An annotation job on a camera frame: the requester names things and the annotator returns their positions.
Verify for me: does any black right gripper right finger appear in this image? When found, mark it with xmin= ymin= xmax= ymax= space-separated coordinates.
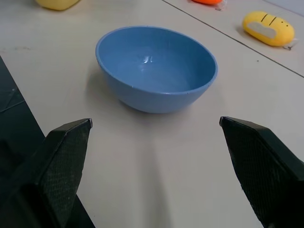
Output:
xmin=219 ymin=116 xmax=304 ymax=228

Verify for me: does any blue bowl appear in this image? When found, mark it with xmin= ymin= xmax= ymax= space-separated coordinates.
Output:
xmin=95 ymin=26 xmax=219 ymax=114

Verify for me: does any yellow plastic bottle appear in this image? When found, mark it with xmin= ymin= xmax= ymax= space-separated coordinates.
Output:
xmin=35 ymin=0 xmax=81 ymax=11

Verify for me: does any orange plush toy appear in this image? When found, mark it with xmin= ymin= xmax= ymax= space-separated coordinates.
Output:
xmin=191 ymin=0 xmax=224 ymax=5

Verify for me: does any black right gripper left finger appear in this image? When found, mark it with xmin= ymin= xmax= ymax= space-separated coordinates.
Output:
xmin=0 ymin=118 xmax=93 ymax=228

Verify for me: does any yellow plush toy with stripes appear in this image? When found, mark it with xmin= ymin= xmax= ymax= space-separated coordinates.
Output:
xmin=242 ymin=10 xmax=295 ymax=47

